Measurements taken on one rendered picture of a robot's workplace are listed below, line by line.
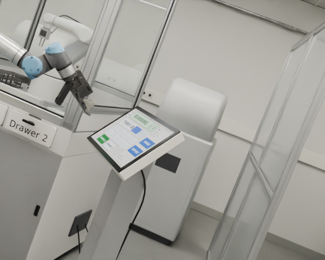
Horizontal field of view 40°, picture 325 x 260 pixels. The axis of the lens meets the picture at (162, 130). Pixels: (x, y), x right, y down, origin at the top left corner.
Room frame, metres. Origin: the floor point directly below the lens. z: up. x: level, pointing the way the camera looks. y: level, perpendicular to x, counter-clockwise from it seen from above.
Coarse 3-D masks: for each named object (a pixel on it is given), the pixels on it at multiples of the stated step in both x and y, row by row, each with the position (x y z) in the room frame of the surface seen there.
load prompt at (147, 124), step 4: (136, 112) 2.25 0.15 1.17; (132, 116) 2.23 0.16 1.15; (136, 116) 2.21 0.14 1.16; (140, 116) 2.19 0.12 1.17; (144, 116) 2.17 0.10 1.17; (136, 120) 2.16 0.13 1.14; (140, 120) 2.14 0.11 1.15; (144, 120) 2.12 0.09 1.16; (148, 120) 2.11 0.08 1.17; (140, 124) 2.10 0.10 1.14; (144, 124) 2.08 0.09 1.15; (148, 124) 2.06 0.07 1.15; (152, 124) 2.05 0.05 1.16; (156, 124) 2.03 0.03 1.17; (148, 128) 2.02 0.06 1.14; (152, 128) 2.01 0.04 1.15; (156, 128) 1.99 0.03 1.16
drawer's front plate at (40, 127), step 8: (16, 112) 2.41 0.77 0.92; (8, 120) 2.41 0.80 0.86; (16, 120) 2.40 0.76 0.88; (32, 120) 2.38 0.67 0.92; (8, 128) 2.41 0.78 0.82; (24, 128) 2.39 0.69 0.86; (32, 128) 2.38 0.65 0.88; (40, 128) 2.37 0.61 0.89; (48, 128) 2.36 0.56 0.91; (56, 128) 2.36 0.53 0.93; (24, 136) 2.38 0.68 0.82; (40, 136) 2.37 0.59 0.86; (48, 136) 2.36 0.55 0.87; (48, 144) 2.35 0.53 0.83
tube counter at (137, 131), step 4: (128, 128) 2.12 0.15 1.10; (132, 128) 2.10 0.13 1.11; (136, 128) 2.08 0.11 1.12; (140, 128) 2.06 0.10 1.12; (132, 132) 2.06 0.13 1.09; (136, 132) 2.04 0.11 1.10; (140, 132) 2.03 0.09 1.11; (144, 132) 2.01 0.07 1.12; (140, 136) 1.99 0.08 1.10; (144, 136) 1.97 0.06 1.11
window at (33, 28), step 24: (0, 0) 2.52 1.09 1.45; (24, 0) 2.48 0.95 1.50; (48, 0) 2.45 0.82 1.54; (72, 0) 2.42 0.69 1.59; (96, 0) 2.39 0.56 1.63; (0, 24) 2.50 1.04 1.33; (24, 24) 2.47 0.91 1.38; (48, 24) 2.44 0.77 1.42; (72, 24) 2.41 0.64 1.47; (72, 48) 2.40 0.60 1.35; (0, 72) 2.48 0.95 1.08; (24, 72) 2.45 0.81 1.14; (48, 72) 2.42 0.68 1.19; (24, 96) 2.44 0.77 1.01; (48, 96) 2.41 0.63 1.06
